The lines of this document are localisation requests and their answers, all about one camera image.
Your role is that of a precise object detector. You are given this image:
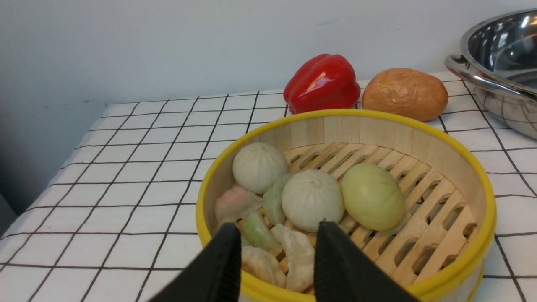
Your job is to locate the small green dumpling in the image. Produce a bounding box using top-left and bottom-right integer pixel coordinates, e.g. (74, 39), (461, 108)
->
(242, 211), (283, 255)

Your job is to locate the pink shrimp dumpling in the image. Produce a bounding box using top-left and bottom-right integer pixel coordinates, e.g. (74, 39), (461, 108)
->
(214, 185), (263, 221)

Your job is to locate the white black grid tablecloth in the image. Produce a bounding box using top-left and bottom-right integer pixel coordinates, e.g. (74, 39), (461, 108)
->
(1, 71), (536, 302)

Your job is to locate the white steamed bun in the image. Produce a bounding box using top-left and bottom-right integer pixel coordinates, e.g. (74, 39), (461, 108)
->
(282, 169), (345, 233)
(232, 143), (289, 195)

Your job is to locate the brown bread roll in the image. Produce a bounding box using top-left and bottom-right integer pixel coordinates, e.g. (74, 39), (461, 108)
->
(362, 68), (449, 122)

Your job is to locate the pale green steamed bun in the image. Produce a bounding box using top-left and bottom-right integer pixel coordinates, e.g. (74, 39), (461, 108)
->
(341, 163), (407, 231)

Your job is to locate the red bell pepper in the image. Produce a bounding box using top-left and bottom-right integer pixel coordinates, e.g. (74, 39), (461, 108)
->
(283, 53), (361, 115)

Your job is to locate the white folded dumpling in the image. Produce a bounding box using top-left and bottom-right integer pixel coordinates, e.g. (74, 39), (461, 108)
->
(271, 224), (315, 293)
(241, 245), (287, 288)

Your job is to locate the yellow rimmed bamboo steamer basket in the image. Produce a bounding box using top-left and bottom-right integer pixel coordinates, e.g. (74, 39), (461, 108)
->
(196, 109), (497, 302)

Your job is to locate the stainless steel pot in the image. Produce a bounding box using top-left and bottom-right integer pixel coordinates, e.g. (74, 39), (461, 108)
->
(444, 8), (537, 139)

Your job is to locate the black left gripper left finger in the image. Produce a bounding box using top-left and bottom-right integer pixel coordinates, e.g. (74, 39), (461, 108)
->
(150, 222), (242, 302)

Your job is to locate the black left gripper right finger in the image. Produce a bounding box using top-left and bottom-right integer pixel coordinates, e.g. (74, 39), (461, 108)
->
(314, 221), (418, 302)

